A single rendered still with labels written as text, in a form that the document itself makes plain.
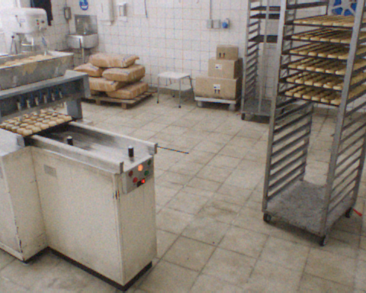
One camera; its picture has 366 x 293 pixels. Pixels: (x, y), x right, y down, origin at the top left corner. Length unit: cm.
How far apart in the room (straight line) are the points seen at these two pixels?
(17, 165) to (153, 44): 436
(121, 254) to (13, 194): 76
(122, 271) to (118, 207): 43
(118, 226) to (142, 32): 474
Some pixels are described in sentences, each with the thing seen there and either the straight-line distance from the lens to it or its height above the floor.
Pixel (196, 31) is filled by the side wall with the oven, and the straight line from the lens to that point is 612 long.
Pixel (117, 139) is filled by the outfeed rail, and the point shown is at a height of 87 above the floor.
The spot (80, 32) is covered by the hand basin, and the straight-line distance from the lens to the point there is 732.
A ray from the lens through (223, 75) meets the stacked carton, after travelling 561.
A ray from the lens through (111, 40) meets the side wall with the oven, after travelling 694.
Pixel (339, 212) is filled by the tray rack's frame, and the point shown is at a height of 15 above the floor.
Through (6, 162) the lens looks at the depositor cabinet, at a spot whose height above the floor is 79.
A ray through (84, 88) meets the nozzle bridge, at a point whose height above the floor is 109.
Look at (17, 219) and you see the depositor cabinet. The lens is 265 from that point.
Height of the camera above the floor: 176
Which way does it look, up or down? 24 degrees down
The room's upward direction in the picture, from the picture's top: straight up
